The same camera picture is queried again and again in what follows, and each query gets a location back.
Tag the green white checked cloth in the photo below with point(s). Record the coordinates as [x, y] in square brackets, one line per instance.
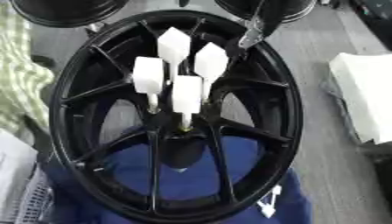
[18, 73]

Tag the white mesh basket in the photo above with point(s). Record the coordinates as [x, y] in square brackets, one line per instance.
[33, 201]

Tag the white plastic clip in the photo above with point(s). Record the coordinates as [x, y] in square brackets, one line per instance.
[269, 202]

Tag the black round wheel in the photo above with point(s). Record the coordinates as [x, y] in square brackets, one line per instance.
[286, 10]
[66, 11]

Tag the blue cloth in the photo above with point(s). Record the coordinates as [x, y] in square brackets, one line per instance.
[189, 178]

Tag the white box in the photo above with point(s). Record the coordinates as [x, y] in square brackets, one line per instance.
[365, 93]

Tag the black spoked wheel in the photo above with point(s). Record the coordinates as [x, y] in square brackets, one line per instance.
[275, 116]

